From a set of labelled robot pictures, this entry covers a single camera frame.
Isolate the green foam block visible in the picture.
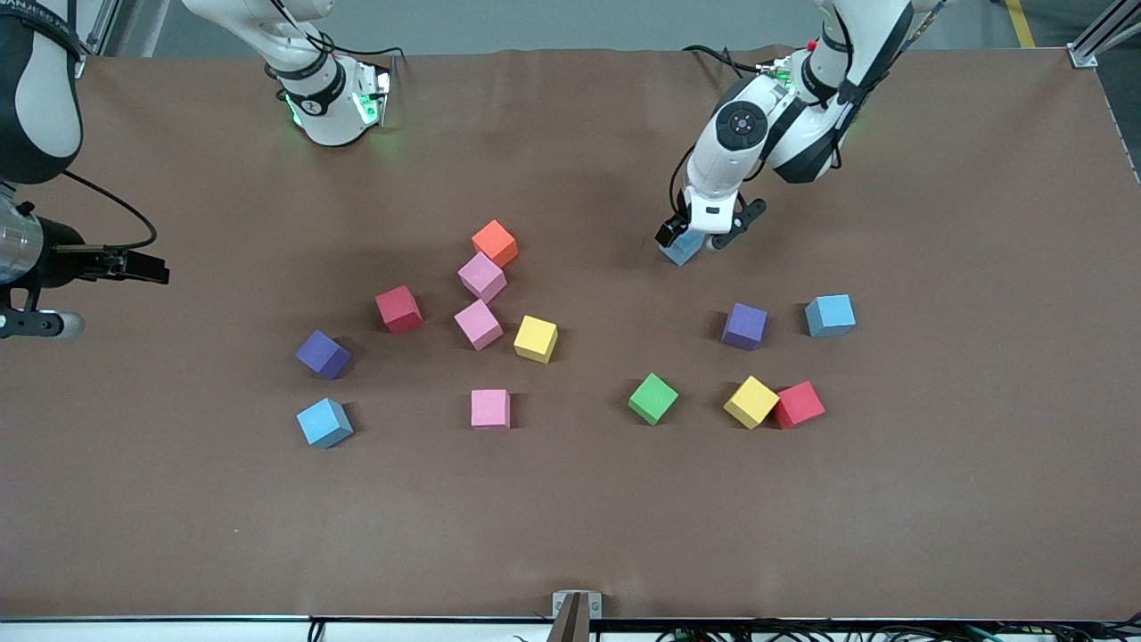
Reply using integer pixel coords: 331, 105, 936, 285
628, 373, 680, 426

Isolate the yellow foam block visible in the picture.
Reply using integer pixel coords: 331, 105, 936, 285
513, 315, 560, 365
723, 375, 781, 431

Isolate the black right base cable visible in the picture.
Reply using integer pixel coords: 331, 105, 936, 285
308, 31, 408, 62

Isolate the brown post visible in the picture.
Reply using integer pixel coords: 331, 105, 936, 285
546, 595, 592, 642

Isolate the white table edge rail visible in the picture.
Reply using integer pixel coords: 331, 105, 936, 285
0, 617, 1141, 642

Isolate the purple foam block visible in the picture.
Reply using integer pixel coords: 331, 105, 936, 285
295, 330, 353, 381
720, 302, 769, 351

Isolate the black base cable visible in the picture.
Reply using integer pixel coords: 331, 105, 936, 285
308, 31, 408, 62
682, 43, 768, 79

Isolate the pink foam block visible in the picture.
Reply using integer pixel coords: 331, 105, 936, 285
471, 389, 512, 432
457, 251, 508, 304
454, 299, 505, 351

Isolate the brown table cover sheet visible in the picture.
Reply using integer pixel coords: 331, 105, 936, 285
0, 45, 1141, 622

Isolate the orange foam block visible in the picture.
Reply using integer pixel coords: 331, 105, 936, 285
472, 219, 520, 268

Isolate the yellow floor tape strip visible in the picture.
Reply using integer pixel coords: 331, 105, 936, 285
1006, 0, 1040, 50

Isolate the red foam block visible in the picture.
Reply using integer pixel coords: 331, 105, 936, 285
374, 285, 424, 335
772, 381, 826, 431

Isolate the aluminium frame profile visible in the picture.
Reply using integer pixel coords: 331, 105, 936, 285
77, 0, 122, 60
1068, 0, 1141, 69

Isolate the greyish blue foam block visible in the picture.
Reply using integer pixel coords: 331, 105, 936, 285
659, 230, 707, 268

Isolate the grey metal edge bracket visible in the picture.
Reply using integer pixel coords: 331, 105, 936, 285
552, 590, 603, 620

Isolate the light blue foam block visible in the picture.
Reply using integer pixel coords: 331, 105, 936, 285
296, 398, 355, 449
804, 294, 858, 339

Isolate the black left base cable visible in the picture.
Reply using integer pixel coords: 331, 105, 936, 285
682, 43, 768, 79

